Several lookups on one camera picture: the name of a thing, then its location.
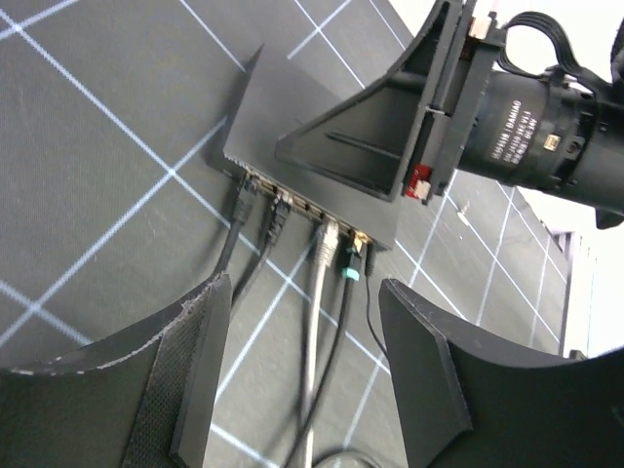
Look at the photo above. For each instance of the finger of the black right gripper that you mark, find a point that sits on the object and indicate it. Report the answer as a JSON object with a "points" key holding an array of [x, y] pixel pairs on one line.
{"points": [[362, 142]]}

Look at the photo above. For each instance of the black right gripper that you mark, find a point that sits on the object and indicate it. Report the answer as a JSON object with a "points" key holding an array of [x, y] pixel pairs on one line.
{"points": [[537, 131]]}

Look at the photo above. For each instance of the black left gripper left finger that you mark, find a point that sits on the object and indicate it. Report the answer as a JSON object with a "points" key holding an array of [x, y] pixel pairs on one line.
{"points": [[142, 397]]}

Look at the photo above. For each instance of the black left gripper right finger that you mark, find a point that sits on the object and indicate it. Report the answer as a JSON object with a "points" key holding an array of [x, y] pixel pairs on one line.
{"points": [[469, 398]]}

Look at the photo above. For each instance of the black network switch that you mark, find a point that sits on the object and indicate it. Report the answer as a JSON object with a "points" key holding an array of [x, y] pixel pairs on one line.
{"points": [[264, 133]]}

